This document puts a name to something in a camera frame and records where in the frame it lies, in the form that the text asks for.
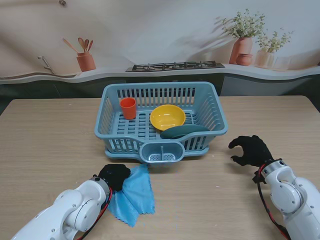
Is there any orange plastic cup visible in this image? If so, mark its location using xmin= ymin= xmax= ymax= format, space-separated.
xmin=119 ymin=97 xmax=137 ymax=120

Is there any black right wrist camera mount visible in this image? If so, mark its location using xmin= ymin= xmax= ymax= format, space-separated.
xmin=252 ymin=169 xmax=267 ymax=185

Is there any light blue plastic dish basket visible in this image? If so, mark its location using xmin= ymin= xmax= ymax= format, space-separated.
xmin=93 ymin=81 xmax=229 ymax=161

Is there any red black arm cable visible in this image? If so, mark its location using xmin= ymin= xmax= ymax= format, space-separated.
xmin=74 ymin=186 xmax=114 ymax=240
xmin=256 ymin=163 xmax=292 ymax=240

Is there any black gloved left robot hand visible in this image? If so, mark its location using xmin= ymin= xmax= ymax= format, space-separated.
xmin=98 ymin=163 xmax=132 ymax=192

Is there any teal plastic plate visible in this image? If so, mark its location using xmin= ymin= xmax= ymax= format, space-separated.
xmin=159 ymin=124 xmax=210 ymax=140

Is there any yellow plastic plate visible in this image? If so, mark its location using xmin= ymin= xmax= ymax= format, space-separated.
xmin=149 ymin=104 xmax=187 ymax=132

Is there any red black right arm cable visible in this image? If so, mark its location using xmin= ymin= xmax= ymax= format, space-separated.
xmin=256 ymin=163 xmax=292 ymax=240

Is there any red black left arm cable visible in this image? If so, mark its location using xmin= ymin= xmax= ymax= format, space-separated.
xmin=74 ymin=186 xmax=114 ymax=240

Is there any blue cleaning cloth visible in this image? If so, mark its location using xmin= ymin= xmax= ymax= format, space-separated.
xmin=107 ymin=163 xmax=156 ymax=228

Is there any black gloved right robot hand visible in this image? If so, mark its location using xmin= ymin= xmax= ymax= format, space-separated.
xmin=228 ymin=135 xmax=275 ymax=168

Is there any printed kitchen backdrop banner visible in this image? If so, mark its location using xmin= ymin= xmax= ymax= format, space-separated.
xmin=0 ymin=0 xmax=320 ymax=116

